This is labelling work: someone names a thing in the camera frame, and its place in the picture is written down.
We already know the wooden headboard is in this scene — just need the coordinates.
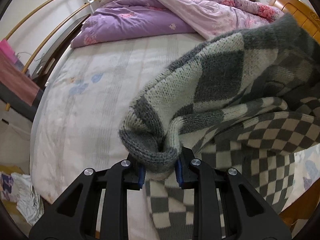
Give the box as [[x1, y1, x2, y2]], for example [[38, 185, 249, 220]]
[[269, 0, 320, 45]]

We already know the purple floral quilt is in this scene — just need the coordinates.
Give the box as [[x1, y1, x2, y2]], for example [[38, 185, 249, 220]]
[[70, 0, 285, 48]]

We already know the pink and grey towel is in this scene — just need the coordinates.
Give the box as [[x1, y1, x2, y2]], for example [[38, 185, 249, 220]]
[[0, 52, 44, 122]]

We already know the pile of light clothes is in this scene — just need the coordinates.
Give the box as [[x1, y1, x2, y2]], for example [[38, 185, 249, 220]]
[[0, 171, 44, 227]]

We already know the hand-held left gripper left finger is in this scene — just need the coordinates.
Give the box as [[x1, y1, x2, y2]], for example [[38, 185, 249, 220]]
[[29, 159, 145, 240]]

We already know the yellow mat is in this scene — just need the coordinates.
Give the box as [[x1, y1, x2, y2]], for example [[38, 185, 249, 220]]
[[0, 164, 33, 230]]

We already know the magenta cloth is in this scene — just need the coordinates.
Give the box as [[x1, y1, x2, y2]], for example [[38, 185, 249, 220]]
[[0, 39, 17, 63]]

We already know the grey white checkered cardigan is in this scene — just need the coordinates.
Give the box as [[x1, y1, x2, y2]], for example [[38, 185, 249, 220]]
[[119, 12, 320, 240]]

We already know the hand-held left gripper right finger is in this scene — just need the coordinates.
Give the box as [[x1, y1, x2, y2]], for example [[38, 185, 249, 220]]
[[175, 147, 292, 240]]

